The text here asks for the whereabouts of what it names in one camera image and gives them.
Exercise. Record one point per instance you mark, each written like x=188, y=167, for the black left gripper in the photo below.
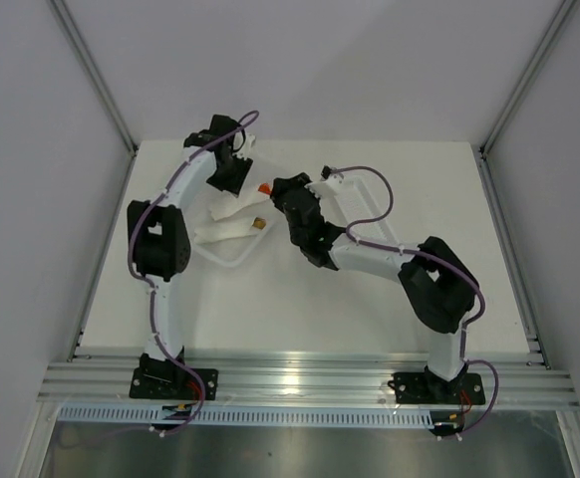
x=233, y=185

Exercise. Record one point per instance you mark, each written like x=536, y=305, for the aluminium mounting rail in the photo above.
x=295, y=379

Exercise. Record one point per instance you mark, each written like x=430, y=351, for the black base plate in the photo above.
x=173, y=384
x=423, y=387

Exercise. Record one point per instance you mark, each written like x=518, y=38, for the rolled napkin in basket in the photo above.
x=229, y=229

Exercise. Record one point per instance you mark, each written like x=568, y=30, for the orange plastic spoon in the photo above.
x=265, y=188

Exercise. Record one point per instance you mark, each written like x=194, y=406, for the white slotted cable duct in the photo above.
x=170, y=415

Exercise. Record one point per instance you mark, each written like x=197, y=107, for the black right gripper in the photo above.
x=282, y=185

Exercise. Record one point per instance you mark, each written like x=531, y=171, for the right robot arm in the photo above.
x=444, y=295

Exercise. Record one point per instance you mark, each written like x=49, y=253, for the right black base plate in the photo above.
x=423, y=387

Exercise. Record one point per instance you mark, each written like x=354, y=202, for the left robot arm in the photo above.
x=159, y=246

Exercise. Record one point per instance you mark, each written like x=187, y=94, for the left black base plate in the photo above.
x=173, y=384

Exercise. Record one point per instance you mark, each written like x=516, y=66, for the aluminium frame post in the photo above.
x=76, y=40
x=530, y=72

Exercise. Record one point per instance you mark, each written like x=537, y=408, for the right aluminium frame post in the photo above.
x=530, y=72

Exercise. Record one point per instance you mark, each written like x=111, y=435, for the left aluminium frame post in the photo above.
x=76, y=40

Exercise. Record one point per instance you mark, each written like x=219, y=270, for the large white plastic basket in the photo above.
x=231, y=253

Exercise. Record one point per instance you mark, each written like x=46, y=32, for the small white cutlery tray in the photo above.
x=353, y=200

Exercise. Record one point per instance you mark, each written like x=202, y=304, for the white paper napkin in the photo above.
x=227, y=204

